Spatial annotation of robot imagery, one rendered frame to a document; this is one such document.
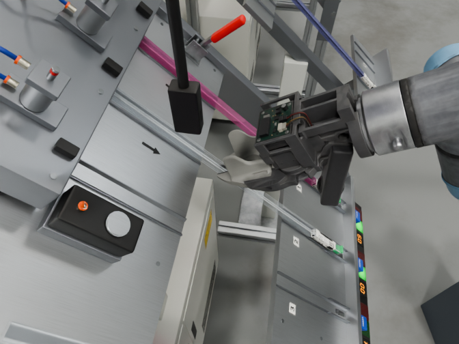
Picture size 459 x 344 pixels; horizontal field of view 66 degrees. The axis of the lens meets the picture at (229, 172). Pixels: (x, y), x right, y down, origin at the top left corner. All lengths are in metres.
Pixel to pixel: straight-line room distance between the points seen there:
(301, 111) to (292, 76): 0.56
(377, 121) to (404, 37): 2.38
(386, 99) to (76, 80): 0.30
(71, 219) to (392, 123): 0.31
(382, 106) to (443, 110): 0.05
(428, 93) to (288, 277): 0.33
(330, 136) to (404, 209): 1.36
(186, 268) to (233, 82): 0.41
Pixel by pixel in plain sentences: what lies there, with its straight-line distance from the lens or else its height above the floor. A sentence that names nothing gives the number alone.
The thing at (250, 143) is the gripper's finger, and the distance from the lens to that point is 0.49.
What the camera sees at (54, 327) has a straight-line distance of 0.36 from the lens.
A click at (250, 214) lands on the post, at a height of 0.01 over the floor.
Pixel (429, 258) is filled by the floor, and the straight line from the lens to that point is 1.69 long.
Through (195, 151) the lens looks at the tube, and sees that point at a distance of 0.48.
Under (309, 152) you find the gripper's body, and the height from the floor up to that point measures 1.06.
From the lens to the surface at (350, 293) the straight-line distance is 0.71.
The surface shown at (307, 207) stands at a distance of 0.67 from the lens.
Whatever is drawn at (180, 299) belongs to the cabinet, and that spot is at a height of 0.62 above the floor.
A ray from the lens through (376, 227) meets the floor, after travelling 1.66.
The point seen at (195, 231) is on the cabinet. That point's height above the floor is 0.62.
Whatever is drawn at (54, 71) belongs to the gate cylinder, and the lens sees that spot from 0.29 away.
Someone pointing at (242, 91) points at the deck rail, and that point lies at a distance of 0.65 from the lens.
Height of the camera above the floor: 1.37
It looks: 54 degrees down
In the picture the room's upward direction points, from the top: straight up
